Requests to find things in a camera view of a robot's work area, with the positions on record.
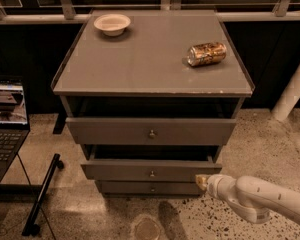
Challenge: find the white paper bowl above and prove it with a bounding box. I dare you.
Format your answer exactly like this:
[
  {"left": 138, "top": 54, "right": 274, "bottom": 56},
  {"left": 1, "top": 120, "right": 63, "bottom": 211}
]
[{"left": 94, "top": 14, "right": 131, "bottom": 37}]

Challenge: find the grey drawer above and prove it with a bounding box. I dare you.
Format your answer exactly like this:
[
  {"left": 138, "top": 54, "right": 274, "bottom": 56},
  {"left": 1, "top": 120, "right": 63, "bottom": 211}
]
[
  {"left": 81, "top": 157, "right": 222, "bottom": 182},
  {"left": 96, "top": 181, "right": 203, "bottom": 196},
  {"left": 66, "top": 117, "right": 236, "bottom": 146}
]

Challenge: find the golden soda can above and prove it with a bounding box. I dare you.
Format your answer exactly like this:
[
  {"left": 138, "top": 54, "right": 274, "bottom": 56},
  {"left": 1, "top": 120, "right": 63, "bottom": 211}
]
[{"left": 187, "top": 42, "right": 227, "bottom": 67}]

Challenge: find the black stand leg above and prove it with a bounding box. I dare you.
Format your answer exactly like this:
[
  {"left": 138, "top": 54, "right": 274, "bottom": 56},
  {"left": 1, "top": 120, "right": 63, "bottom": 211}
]
[{"left": 22, "top": 153, "right": 64, "bottom": 236}]

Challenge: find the grey bottom drawer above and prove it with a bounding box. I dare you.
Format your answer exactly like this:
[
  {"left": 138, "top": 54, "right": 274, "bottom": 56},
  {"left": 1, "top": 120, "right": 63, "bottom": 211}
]
[{"left": 96, "top": 181, "right": 203, "bottom": 196}]

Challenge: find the grey top drawer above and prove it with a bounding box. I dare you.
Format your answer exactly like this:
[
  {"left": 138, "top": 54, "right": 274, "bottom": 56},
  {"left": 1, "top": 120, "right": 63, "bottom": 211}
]
[{"left": 66, "top": 117, "right": 236, "bottom": 146}]

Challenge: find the black laptop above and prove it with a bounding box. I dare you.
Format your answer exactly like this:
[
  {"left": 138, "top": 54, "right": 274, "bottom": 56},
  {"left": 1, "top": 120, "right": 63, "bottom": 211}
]
[{"left": 0, "top": 76, "right": 30, "bottom": 182}]

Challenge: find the grey drawer cabinet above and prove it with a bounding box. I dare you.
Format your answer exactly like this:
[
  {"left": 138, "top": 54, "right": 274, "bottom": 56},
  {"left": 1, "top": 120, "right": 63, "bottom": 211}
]
[{"left": 51, "top": 9, "right": 256, "bottom": 198}]

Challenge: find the metal railing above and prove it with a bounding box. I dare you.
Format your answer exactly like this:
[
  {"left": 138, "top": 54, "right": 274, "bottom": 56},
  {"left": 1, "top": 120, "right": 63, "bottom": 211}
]
[{"left": 0, "top": 0, "right": 300, "bottom": 26}]

